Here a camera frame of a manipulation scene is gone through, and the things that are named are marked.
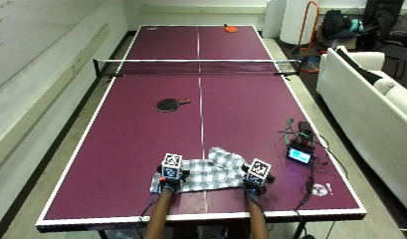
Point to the orange table tennis paddle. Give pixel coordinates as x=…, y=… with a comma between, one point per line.
x=230, y=28

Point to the white sofa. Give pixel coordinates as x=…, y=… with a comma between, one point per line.
x=370, y=109

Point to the black cushion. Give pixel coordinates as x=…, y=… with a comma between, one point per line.
x=359, y=68

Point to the white cylindrical column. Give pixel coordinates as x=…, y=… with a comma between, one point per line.
x=298, y=21

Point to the black table tennis paddle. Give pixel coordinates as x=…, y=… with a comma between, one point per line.
x=169, y=104

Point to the black office chair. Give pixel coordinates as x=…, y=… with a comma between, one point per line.
x=395, y=36

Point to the white checked cloth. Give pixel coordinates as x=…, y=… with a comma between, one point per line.
x=212, y=171

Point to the person's left hand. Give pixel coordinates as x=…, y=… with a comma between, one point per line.
x=169, y=183

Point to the white sticker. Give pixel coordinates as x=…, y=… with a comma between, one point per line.
x=321, y=189

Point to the small computer with screen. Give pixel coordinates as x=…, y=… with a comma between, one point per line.
x=301, y=145

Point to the black backpack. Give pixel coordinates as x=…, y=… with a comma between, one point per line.
x=337, y=23

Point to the table tennis net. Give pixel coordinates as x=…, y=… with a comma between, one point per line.
x=196, y=66

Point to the whiteboard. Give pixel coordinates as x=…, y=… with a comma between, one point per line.
x=26, y=36

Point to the left glove marker cube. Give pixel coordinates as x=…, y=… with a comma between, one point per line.
x=172, y=165

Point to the person's right hand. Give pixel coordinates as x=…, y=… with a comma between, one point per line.
x=254, y=187

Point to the glove marker cube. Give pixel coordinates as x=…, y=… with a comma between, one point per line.
x=258, y=171
x=172, y=165

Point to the orange metal frame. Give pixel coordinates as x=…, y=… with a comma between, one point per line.
x=309, y=43

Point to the right glove marker cube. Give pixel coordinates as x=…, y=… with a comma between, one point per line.
x=258, y=171

